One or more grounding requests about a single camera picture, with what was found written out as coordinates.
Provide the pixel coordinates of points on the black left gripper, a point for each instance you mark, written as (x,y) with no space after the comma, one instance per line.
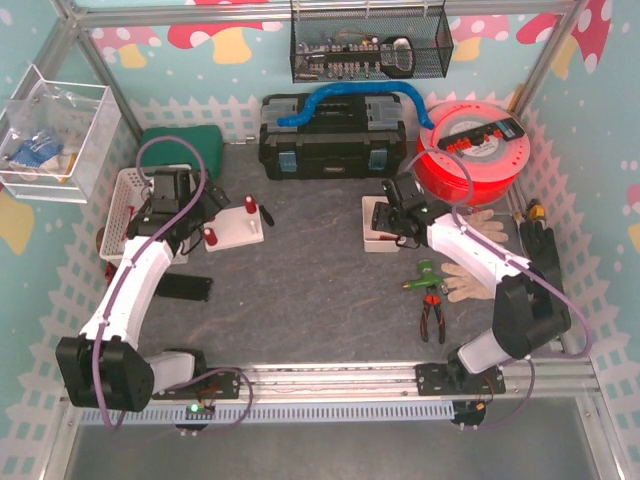
(211,198)

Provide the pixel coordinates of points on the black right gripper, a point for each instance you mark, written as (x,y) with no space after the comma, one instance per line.
(379,218)

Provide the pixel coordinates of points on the white peg fixture base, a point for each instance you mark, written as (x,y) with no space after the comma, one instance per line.
(234,227)

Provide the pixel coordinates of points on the large red spring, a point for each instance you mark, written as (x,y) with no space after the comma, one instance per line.
(250,204)

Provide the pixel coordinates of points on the black handled screwdriver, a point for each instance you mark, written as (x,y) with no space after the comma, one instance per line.
(265,214)

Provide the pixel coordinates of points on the black rectangular plate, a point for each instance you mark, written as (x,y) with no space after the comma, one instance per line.
(184,287)

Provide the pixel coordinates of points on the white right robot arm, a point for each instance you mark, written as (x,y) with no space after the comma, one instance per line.
(529,305)

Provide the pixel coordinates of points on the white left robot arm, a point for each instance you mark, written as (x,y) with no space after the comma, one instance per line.
(102,367)

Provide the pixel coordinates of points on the white spring box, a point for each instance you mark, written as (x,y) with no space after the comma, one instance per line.
(371,241)

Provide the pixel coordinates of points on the green plastic case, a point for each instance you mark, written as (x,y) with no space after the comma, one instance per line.
(206,139)

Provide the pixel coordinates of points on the green hand tool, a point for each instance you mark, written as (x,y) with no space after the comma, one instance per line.
(427,279)

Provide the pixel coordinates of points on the upper white work glove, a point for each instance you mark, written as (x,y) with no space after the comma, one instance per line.
(485,223)

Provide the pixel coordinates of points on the white perforated basket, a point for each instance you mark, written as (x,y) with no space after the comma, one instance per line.
(130,193)

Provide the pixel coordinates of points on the red filament spool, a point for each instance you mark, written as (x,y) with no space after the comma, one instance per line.
(493,166)

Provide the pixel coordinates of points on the black toolbox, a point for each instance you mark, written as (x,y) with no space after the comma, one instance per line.
(348,137)

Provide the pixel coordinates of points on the yellow black tool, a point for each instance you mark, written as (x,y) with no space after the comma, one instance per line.
(533,211)

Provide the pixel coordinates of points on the black power strip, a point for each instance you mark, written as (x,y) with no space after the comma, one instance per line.
(507,129)

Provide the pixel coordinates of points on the black yellow rubber glove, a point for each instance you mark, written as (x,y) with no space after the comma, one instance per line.
(540,247)

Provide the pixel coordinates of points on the clear acrylic box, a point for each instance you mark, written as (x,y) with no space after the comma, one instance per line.
(84,116)

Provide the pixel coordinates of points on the blue white glove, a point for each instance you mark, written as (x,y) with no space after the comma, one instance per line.
(40,152)

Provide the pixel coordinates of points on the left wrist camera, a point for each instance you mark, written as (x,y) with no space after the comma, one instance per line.
(172,184)

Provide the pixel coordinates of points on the black wire mesh basket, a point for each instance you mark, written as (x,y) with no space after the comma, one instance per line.
(369,44)

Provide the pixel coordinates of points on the grey slotted cable duct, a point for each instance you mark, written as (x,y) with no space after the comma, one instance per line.
(272,413)

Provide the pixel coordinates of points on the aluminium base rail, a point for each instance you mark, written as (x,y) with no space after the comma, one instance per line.
(375,381)

